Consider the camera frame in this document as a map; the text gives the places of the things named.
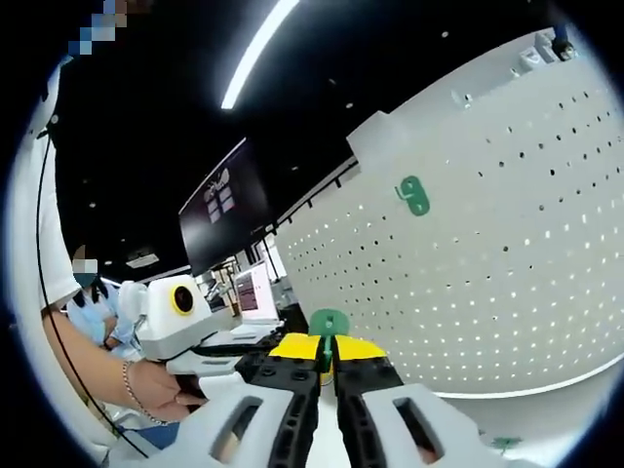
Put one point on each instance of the white rectangular panel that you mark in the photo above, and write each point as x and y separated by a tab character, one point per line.
368	141

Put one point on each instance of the person's left hand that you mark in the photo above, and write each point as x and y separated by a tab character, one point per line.
161	390

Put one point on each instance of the large black wall screen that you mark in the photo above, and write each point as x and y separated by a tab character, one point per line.
224	214

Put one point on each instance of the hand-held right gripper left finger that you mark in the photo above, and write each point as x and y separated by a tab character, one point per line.
229	424

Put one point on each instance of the green hook assembly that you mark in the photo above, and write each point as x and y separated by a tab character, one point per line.
329	322
414	200
504	442

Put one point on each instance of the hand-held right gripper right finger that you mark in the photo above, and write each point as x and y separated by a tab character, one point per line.
419	419

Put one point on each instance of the long ceiling light strip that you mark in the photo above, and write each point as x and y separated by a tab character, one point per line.
253	53

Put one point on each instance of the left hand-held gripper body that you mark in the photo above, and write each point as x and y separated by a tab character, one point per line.
166	326

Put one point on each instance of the white perforated mounting plate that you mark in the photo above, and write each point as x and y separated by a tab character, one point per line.
463	273

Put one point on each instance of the open white laptop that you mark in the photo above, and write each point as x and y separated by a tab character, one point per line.
256	292

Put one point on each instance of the small ceiling vent unit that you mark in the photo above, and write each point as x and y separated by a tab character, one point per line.
141	260

